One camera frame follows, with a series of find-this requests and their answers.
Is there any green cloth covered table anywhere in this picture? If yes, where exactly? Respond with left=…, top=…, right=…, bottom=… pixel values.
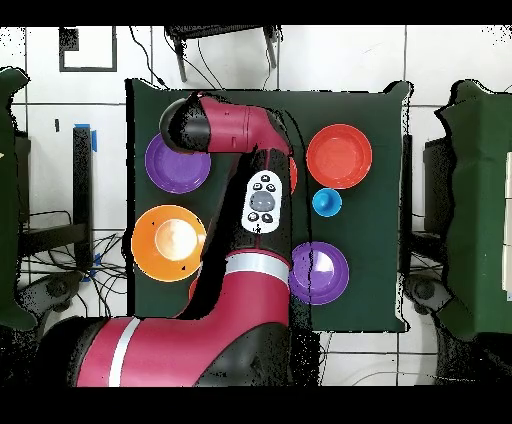
left=434, top=78, right=512, bottom=339
left=0, top=66, right=39, bottom=332

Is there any blue plastic cup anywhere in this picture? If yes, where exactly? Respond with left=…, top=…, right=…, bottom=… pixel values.
left=311, top=187, right=344, bottom=218

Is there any black table frame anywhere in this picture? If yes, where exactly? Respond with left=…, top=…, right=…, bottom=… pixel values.
left=17, top=125, right=95, bottom=273

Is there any black metal chair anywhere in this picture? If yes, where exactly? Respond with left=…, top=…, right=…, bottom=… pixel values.
left=164, top=24, right=283, bottom=84

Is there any black square frame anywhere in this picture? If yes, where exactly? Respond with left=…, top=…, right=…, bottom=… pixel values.
left=58, top=25, right=118, bottom=73

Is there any blue tape strip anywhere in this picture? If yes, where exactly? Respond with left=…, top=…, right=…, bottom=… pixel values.
left=74, top=122, right=98, bottom=153

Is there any dark green tablecloth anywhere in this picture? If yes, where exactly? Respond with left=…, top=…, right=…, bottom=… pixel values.
left=124, top=77, right=413, bottom=333

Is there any purple plastic bowl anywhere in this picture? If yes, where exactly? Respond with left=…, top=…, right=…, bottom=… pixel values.
left=288, top=240, right=350, bottom=306
left=144, top=132, right=212, bottom=195

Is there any black floor cable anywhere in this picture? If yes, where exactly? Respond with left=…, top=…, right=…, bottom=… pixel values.
left=128, top=25, right=169, bottom=89

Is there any large yellow-orange bowl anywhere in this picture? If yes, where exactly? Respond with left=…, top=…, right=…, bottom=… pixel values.
left=130, top=204, right=208, bottom=283

